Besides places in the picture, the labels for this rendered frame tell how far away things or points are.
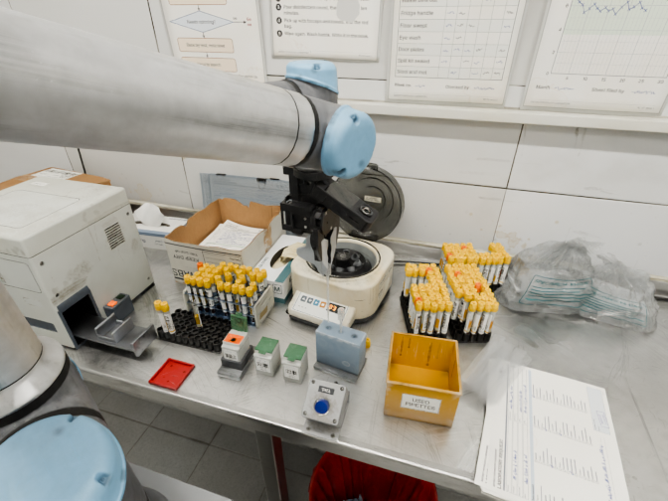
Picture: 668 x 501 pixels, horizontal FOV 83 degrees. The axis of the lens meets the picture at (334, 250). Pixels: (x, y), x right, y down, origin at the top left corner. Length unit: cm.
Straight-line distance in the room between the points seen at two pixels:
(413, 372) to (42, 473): 64
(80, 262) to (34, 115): 76
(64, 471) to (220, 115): 36
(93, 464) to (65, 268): 61
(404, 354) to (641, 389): 50
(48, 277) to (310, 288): 56
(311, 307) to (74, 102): 76
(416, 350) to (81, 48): 74
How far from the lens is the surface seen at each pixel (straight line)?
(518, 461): 80
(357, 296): 91
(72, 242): 101
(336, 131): 40
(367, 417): 80
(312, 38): 113
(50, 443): 50
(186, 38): 129
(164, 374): 94
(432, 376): 87
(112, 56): 30
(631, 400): 102
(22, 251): 96
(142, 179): 159
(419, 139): 110
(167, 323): 97
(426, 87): 107
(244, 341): 85
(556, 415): 89
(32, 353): 53
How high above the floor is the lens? 154
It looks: 32 degrees down
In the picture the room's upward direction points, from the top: straight up
